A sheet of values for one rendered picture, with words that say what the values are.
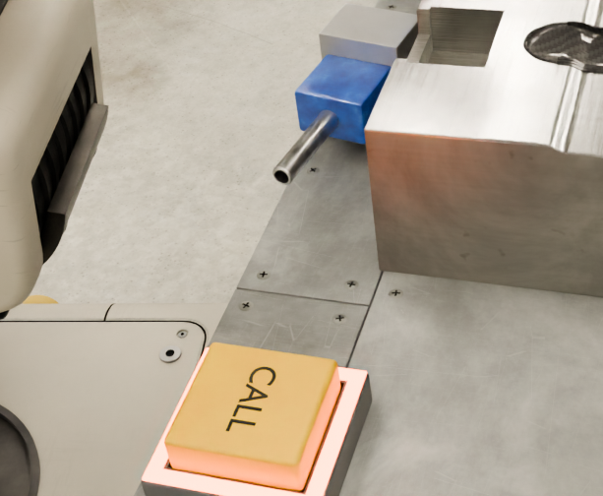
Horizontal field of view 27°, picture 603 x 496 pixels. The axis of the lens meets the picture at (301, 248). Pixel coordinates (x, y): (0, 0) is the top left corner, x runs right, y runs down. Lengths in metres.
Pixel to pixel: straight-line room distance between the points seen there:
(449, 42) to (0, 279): 0.36
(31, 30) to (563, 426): 0.49
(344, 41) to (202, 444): 0.28
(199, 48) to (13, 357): 1.10
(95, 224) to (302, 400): 1.49
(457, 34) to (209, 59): 1.69
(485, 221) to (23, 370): 0.87
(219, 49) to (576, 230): 1.81
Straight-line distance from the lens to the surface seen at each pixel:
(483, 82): 0.60
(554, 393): 0.57
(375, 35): 0.71
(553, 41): 0.63
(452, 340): 0.59
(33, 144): 0.84
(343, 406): 0.54
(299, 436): 0.51
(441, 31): 0.67
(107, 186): 2.07
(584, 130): 0.57
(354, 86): 0.69
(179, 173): 2.06
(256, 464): 0.51
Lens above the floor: 1.23
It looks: 41 degrees down
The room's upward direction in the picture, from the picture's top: 9 degrees counter-clockwise
